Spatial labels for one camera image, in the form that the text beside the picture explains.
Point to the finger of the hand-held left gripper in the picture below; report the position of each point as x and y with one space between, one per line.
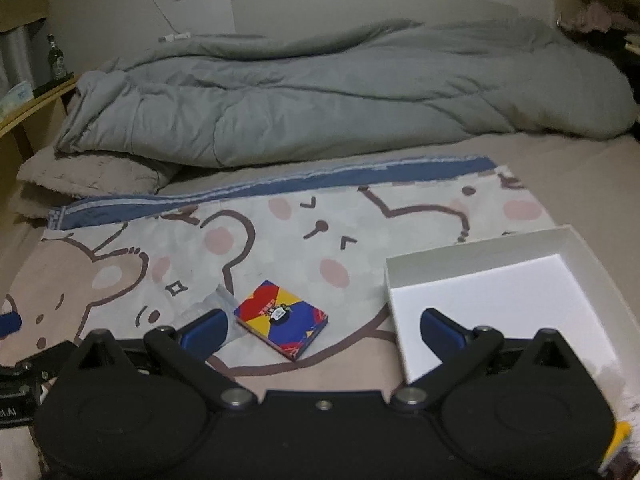
9 323
47 357

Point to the wooden bedside shelf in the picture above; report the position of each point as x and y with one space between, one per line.
40 105

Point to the beige fluffy pillow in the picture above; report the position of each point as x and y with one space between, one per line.
85 175

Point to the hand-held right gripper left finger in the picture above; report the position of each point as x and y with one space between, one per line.
202 332

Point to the white shallow cardboard box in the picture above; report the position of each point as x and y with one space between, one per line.
500 290

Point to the cartoon bear printed blanket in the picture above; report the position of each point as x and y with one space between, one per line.
280 230

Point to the colourful small card box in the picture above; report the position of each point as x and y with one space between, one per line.
280 317

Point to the grey duvet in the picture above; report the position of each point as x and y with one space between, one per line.
325 95

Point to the pile of clothes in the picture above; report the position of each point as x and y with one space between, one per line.
595 15

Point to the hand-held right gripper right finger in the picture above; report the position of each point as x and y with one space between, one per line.
440 332

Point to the tissue pack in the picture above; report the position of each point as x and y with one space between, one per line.
15 97

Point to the dark glass bottle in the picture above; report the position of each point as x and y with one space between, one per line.
56 57

